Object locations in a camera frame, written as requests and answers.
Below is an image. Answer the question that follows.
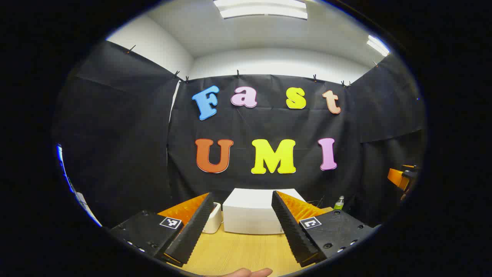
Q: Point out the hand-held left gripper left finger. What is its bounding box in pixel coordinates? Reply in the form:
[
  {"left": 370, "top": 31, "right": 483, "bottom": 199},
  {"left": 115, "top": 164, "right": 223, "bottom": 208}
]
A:
[{"left": 110, "top": 192, "right": 216, "bottom": 267}]

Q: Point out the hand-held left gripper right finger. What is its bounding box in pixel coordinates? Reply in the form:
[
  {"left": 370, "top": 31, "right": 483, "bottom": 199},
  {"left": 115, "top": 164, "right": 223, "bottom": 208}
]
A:
[{"left": 271, "top": 190, "right": 381, "bottom": 268}]

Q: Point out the white microwave oven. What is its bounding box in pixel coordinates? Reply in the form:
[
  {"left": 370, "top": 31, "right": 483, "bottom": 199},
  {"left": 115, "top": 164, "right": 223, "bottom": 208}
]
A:
[{"left": 222, "top": 188, "right": 308, "bottom": 235}]

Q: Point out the cream toaster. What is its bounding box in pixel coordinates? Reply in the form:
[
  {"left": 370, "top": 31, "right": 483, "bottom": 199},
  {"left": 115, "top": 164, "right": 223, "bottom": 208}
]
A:
[{"left": 202, "top": 202, "right": 224, "bottom": 234}]

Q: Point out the small ceiling light panel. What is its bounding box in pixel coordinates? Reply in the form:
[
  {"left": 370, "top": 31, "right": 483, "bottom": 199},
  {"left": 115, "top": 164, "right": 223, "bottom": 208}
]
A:
[{"left": 366, "top": 35, "right": 390, "bottom": 57}]

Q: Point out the long ceiling light panel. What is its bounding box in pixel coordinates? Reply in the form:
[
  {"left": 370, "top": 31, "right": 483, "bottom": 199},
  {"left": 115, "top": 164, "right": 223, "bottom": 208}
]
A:
[{"left": 213, "top": 0, "right": 308, "bottom": 20}]

